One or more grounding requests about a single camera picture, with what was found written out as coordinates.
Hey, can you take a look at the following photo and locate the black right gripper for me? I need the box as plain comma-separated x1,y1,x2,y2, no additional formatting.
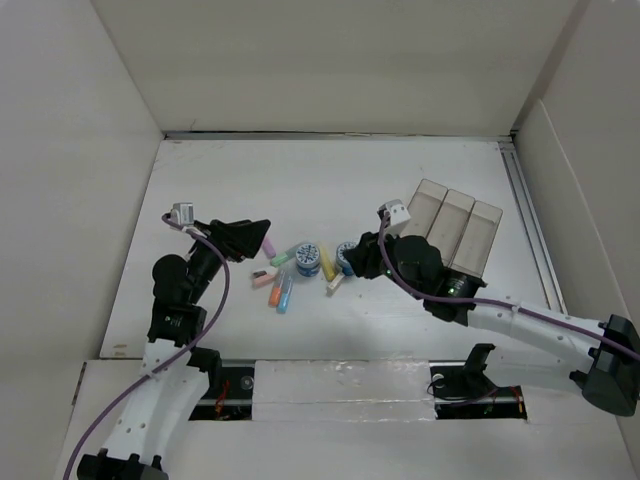
342,224,425,300

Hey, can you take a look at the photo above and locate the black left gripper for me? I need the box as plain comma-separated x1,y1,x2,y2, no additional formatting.
187,218,268,302

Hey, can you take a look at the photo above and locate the pink highlighter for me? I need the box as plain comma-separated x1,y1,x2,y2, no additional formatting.
262,237,276,258

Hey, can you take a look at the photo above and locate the white eraser block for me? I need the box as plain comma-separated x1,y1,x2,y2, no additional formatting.
326,273,345,296

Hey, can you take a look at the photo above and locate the yellow highlighter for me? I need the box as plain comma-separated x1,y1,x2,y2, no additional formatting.
317,243,337,282

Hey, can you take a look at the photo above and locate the pink eraser block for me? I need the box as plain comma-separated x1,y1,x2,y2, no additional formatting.
251,267,278,289

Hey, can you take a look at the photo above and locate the green highlighter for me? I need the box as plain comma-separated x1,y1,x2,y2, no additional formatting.
270,247,297,267

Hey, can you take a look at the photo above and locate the blue patterned tape roll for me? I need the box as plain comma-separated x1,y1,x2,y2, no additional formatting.
294,242,321,277

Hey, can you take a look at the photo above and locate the orange highlighter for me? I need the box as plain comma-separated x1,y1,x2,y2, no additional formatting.
268,270,287,307

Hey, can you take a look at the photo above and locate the blue highlighter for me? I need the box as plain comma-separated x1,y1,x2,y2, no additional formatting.
276,273,294,314

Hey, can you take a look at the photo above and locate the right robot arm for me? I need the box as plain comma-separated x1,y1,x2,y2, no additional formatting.
343,232,639,417

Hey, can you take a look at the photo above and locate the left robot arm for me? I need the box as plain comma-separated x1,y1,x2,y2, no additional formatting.
63,213,271,479

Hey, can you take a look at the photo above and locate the clear three-compartment organizer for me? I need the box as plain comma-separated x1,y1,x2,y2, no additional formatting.
402,179,503,278

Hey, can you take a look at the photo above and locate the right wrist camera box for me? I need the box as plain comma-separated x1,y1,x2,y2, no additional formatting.
377,199,411,235

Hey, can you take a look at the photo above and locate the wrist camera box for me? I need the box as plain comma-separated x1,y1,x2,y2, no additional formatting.
169,202,195,228
377,199,411,235

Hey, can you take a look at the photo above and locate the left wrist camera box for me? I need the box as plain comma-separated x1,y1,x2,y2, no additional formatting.
169,202,195,228

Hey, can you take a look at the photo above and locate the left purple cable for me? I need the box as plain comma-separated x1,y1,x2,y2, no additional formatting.
64,212,232,480

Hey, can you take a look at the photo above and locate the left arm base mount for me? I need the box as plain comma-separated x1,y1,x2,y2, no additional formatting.
188,347,255,421

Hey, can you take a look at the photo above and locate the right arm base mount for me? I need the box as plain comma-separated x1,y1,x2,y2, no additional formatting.
426,343,527,420

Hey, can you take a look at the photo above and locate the aluminium rail right side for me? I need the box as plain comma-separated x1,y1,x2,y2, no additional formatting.
498,141,567,313

